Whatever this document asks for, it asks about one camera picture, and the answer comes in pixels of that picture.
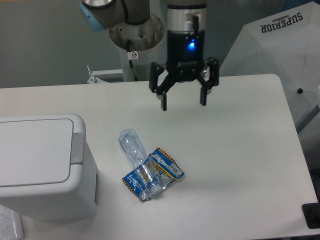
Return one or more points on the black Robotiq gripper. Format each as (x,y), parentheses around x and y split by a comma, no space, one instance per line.
(185,61)

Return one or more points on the white metal base frame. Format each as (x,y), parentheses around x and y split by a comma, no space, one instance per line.
(105,75)

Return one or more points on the white Superior umbrella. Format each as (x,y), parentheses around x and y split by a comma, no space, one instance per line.
(286,44)

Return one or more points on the crushed clear plastic bottle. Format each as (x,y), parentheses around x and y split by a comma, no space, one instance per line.
(138,157)

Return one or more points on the black clamp at table edge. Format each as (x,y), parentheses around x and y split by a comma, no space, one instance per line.
(311,213)

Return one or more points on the blue snack wrapper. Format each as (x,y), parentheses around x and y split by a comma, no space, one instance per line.
(167,168)

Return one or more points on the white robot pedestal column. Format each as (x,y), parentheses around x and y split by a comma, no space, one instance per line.
(136,65)

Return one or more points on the white push-lid trash can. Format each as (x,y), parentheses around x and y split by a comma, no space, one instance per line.
(47,170)

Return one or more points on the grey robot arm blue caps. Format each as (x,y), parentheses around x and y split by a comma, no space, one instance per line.
(133,27)

